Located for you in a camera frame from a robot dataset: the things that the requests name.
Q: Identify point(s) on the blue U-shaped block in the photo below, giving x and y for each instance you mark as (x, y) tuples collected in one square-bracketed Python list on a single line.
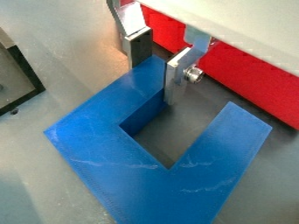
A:
[(139, 190)]

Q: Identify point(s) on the red base board with slots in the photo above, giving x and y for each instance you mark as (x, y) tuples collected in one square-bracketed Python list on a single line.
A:
[(253, 58)]

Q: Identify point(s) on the gripper left finger 2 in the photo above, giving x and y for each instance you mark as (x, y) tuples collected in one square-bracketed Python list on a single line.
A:
[(135, 33)]

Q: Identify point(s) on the gripper right finger 2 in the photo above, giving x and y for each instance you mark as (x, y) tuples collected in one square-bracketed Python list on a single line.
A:
[(180, 69)]

